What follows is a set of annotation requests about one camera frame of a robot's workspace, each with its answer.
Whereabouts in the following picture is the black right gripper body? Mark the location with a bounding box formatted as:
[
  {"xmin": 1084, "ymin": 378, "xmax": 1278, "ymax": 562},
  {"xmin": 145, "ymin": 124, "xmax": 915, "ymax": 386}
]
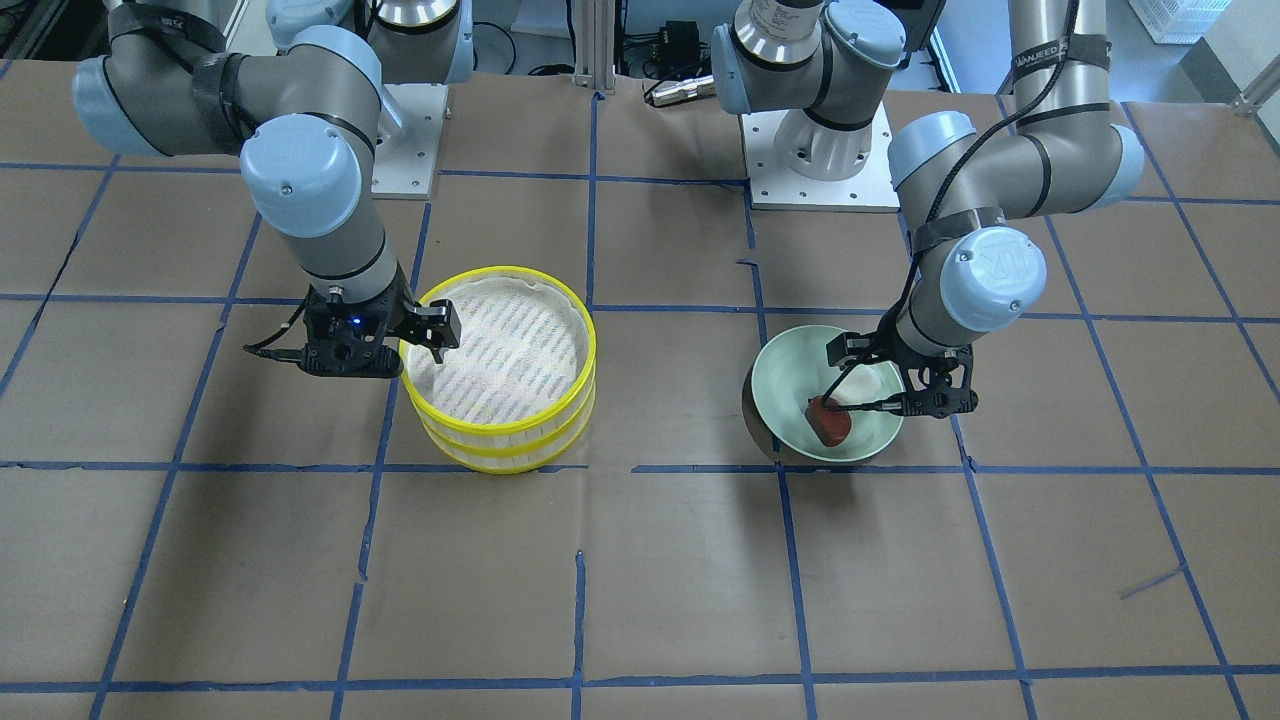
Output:
[{"xmin": 298, "ymin": 284, "xmax": 412, "ymax": 379}]

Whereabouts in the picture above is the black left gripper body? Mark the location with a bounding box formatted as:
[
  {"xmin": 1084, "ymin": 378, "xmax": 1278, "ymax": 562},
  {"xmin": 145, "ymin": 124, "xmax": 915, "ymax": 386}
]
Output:
[{"xmin": 879, "ymin": 340, "xmax": 979, "ymax": 418}]

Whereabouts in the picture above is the white steamed bun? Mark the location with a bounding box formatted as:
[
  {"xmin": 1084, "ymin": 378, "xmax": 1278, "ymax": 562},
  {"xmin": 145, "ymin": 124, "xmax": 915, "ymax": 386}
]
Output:
[{"xmin": 829, "ymin": 363, "xmax": 896, "ymax": 406}]

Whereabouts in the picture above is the reddish brown bun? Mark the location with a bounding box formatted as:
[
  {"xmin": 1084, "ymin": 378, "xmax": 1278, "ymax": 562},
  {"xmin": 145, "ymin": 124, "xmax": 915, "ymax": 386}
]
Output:
[{"xmin": 804, "ymin": 396, "xmax": 852, "ymax": 448}]

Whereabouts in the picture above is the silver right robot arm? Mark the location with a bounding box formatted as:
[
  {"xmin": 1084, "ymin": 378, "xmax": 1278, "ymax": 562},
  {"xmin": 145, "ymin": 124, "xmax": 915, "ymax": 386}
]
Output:
[{"xmin": 72, "ymin": 1, "xmax": 462, "ymax": 378}]

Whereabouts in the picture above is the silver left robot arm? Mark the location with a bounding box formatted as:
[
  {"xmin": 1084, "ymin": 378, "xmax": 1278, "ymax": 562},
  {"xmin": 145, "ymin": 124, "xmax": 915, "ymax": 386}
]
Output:
[{"xmin": 710, "ymin": 1, "xmax": 1143, "ymax": 418}]

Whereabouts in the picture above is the light green bowl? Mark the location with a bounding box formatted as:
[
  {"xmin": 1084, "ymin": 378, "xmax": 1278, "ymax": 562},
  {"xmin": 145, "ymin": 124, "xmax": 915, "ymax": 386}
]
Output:
[{"xmin": 753, "ymin": 325, "xmax": 908, "ymax": 466}]

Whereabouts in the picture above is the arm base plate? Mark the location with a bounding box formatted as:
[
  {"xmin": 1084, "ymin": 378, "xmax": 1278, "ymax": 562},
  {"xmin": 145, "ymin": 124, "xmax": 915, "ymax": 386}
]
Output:
[
  {"xmin": 739, "ymin": 106, "xmax": 900, "ymax": 213},
  {"xmin": 372, "ymin": 83, "xmax": 449, "ymax": 200}
]

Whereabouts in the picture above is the aluminium frame post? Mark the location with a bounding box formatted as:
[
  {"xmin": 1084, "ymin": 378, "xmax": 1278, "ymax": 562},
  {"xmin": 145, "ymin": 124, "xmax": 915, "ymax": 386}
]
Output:
[{"xmin": 570, "ymin": 0, "xmax": 620, "ymax": 96}]

